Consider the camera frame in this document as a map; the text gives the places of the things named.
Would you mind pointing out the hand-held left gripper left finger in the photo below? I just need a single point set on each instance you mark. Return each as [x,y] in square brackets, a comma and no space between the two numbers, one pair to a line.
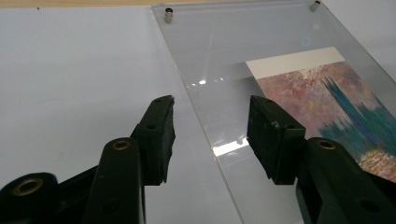
[155,140]

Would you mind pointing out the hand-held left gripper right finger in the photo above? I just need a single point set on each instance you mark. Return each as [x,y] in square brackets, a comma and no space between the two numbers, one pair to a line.
[277,146]

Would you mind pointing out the clear acrylic picture frame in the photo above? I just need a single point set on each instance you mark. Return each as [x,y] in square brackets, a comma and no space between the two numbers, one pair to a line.
[218,77]

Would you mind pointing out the painted landscape picture card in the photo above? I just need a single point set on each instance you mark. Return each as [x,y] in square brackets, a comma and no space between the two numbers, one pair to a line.
[311,93]

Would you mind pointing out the small metal frame standoff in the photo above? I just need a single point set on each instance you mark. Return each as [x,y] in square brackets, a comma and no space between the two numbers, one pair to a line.
[315,5]
[168,15]

